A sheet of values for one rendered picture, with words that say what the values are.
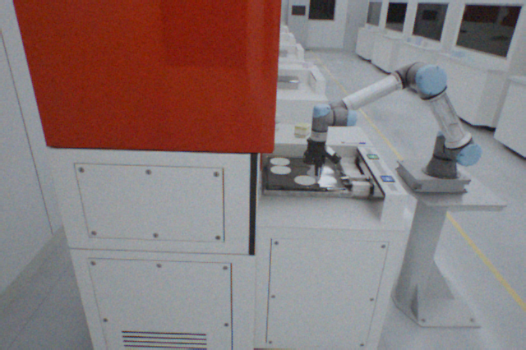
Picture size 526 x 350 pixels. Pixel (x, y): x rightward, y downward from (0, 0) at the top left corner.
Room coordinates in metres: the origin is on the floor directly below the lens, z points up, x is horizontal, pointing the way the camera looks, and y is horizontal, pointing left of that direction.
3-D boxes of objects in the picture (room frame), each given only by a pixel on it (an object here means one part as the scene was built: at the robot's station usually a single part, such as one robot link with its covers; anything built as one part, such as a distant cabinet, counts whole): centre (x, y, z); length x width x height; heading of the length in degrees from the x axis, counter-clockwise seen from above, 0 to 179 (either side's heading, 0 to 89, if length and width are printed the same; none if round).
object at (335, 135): (2.11, -0.30, 0.89); 0.62 x 0.35 x 0.14; 90
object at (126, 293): (1.53, 0.36, 0.41); 0.82 x 0.71 x 0.82; 0
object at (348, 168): (1.74, -0.47, 0.87); 0.36 x 0.08 x 0.03; 0
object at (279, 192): (1.60, -0.27, 0.84); 0.50 x 0.02 x 0.03; 90
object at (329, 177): (1.72, -0.21, 0.90); 0.34 x 0.34 x 0.01; 0
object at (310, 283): (1.80, -0.31, 0.41); 0.97 x 0.64 x 0.82; 0
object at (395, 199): (1.66, -0.57, 0.89); 0.55 x 0.09 x 0.14; 0
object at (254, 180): (1.53, 0.02, 1.02); 0.82 x 0.03 x 0.40; 0
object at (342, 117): (1.62, -0.35, 1.21); 0.11 x 0.11 x 0.08; 7
